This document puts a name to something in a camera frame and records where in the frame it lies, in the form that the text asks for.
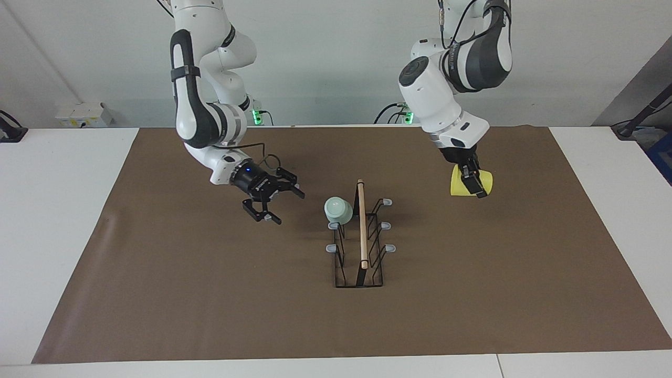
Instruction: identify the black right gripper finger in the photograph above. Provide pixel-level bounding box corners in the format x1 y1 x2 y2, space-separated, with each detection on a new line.
241 198 282 225
273 167 306 200

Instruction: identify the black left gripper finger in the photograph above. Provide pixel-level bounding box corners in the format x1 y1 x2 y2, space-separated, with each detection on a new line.
461 164 489 199

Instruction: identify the yellow cup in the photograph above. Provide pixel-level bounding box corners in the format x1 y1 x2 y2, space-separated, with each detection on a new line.
450 167 494 197

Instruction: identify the light green cup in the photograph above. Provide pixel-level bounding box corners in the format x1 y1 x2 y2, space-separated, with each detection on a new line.
324 196 353 225

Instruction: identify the brown table mat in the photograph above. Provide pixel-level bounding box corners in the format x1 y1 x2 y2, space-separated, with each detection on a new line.
31 126 672 364

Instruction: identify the black stand pole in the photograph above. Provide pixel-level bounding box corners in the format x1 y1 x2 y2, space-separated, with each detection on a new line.
611 84 672 140

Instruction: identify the white power strip box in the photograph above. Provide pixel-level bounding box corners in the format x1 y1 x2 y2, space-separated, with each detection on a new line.
56 102 113 128

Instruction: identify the blue box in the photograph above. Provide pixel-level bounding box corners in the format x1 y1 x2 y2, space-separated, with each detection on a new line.
645 131 672 185

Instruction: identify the black table clamp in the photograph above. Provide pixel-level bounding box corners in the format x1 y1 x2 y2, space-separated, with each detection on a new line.
0 110 28 143

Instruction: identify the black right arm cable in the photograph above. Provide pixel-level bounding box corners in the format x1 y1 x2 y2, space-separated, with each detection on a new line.
210 141 281 171

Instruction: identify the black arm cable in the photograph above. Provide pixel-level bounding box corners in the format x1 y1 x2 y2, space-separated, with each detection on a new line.
437 0 489 50
210 141 281 171

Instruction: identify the black left base cable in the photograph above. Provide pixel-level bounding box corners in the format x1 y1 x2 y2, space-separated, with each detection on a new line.
374 102 414 125

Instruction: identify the black wire cup rack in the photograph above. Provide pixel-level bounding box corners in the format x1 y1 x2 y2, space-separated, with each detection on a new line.
326 179 396 288

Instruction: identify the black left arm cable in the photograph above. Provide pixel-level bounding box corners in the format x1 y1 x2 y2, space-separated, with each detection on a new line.
437 0 489 50

